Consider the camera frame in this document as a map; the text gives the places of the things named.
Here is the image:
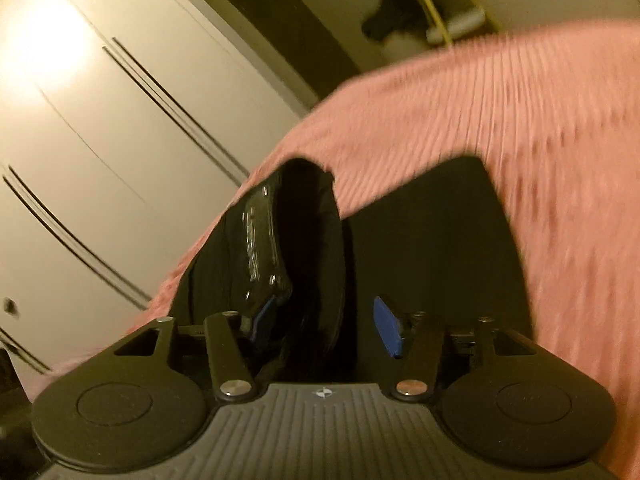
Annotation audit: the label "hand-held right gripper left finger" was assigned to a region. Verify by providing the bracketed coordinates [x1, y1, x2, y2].
[119, 294, 258, 402]

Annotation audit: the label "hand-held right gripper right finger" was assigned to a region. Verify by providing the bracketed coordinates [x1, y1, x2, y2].
[373, 296, 532, 402]

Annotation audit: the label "black pants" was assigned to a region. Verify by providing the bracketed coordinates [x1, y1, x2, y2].
[170, 156, 535, 387]

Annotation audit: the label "pink ribbed blanket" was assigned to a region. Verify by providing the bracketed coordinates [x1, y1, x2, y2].
[50, 20, 640, 480]

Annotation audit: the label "white wardrobe doors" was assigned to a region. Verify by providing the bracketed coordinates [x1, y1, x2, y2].
[0, 0, 312, 376]

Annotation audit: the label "dark wooden door panel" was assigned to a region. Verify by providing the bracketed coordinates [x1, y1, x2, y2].
[205, 0, 382, 107]

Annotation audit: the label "round side table yellow legs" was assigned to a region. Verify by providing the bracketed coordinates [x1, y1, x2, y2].
[385, 0, 501, 47]

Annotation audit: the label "dark bundled cloth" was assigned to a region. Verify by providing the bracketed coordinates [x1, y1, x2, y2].
[362, 0, 427, 42]

